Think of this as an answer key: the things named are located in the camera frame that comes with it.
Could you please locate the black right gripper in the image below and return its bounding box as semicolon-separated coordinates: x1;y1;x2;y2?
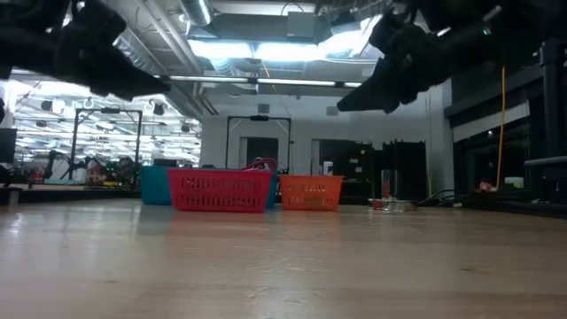
336;0;501;114

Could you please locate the grey ceiling box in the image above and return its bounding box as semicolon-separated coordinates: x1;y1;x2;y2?
286;11;317;39

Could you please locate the grey horizontal bar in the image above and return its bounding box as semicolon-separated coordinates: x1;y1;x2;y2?
524;155;567;168

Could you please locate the black monitor screen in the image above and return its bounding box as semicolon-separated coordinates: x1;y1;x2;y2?
0;128;18;164

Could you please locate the distant wooden workbench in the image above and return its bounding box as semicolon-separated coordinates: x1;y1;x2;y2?
0;183;143;206

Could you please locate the thin black cord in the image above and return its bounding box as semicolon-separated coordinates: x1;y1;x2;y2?
416;189;482;208

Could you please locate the black vertical post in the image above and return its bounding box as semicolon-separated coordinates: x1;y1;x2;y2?
539;38;567;205

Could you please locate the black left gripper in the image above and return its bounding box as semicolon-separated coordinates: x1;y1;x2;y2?
21;0;170;102

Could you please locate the pink braided cable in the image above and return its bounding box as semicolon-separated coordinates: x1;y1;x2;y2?
241;157;279;173

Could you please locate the red plastic basket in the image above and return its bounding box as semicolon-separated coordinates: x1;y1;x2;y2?
167;167;275;214

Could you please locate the black cabinet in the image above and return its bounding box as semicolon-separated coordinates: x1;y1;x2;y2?
316;138;376;183
382;140;428;201

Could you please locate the black overhead rig frame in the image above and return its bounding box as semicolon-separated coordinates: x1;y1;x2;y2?
69;107;144;183
225;115;292;174

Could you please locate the teal plastic bin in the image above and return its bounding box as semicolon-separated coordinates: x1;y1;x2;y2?
140;165;280;210

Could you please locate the clear glass cup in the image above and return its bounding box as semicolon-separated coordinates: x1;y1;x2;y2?
380;169;394;200

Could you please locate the long linear ceiling light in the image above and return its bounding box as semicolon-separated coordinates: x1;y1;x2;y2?
167;74;363;89

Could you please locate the silver round air duct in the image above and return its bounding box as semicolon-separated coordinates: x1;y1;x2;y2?
179;0;214;27

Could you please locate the orange plastic basket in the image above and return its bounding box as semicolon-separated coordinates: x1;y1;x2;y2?
277;174;346;212

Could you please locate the yellow hanging cable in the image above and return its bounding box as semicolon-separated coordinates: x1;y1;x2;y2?
495;65;508;190

